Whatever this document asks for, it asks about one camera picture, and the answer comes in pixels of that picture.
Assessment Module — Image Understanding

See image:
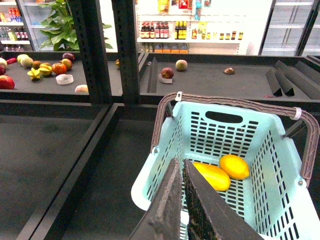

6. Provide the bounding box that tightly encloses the orange tomato fruit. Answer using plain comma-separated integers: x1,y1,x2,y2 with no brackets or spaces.
51,63,67,75

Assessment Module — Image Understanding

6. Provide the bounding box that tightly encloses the light blue plastic basket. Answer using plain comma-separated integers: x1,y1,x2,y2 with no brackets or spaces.
131,101,320,240

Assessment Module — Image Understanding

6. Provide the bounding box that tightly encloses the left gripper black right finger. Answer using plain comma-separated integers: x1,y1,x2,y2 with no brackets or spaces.
182,159,263,240

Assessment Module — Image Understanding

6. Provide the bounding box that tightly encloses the brown basket handle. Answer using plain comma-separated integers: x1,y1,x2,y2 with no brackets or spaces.
150,91,320,187

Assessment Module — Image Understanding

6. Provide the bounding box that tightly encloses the white grocery shelf with bottles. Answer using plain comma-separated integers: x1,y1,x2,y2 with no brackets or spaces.
135,0,248,55

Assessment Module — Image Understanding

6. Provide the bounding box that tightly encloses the green round fruit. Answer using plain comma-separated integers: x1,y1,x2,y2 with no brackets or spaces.
175,59,188,72

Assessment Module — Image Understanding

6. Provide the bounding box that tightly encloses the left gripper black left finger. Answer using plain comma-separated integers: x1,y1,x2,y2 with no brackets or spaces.
129,158,182,240

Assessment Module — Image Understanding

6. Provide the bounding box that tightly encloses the red apple on shelf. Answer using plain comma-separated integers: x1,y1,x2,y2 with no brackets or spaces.
161,67,174,79

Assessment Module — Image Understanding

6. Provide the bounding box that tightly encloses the yellow lemon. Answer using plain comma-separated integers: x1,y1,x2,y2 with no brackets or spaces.
219,154,250,180

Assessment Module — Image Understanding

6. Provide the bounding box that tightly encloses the yellow star fruit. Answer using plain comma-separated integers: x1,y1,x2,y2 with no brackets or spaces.
27,67,41,81

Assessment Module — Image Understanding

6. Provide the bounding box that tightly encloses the black produce display shelf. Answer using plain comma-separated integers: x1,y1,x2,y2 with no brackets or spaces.
0,0,320,240

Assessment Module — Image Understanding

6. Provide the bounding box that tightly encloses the white foam ring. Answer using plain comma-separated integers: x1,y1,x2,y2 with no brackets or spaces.
55,73,75,86

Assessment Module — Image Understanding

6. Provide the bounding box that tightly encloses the yellow mango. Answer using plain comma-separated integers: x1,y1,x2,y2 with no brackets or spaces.
193,162,231,192

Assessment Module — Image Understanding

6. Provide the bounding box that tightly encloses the green potted plant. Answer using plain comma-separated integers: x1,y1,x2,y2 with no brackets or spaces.
39,0,114,52

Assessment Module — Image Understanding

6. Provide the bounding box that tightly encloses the brown fruit half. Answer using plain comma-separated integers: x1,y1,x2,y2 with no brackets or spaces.
223,67,235,75

